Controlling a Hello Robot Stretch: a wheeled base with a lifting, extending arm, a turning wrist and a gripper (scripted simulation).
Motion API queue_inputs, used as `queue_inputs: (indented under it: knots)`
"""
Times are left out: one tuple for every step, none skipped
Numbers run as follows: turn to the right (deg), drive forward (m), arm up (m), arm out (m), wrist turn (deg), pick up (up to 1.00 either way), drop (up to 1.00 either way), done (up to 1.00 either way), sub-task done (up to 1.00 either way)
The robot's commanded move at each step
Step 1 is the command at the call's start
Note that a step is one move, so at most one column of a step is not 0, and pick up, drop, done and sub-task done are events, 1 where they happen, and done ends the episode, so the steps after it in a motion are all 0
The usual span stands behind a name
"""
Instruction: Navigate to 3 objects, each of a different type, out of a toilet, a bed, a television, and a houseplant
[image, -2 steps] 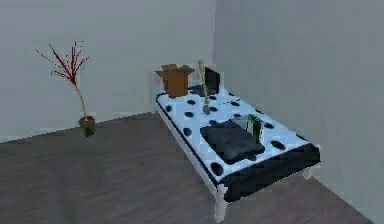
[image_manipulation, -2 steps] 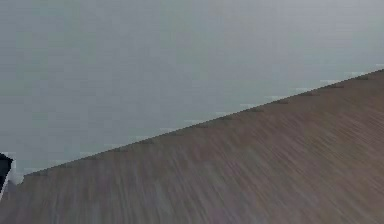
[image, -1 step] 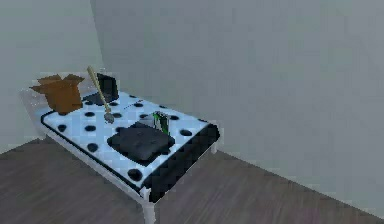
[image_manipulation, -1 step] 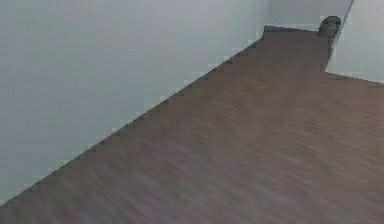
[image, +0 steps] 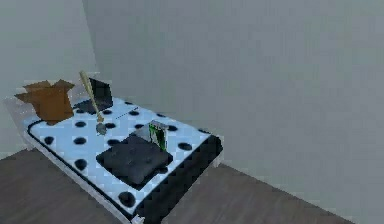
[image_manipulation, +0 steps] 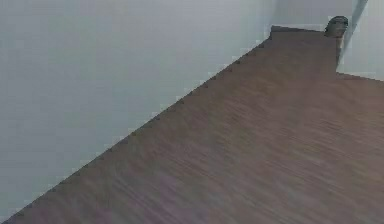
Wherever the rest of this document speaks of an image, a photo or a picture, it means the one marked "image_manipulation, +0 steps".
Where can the dark grey round bin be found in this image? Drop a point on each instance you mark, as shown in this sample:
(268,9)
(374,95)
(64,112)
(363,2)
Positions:
(336,27)

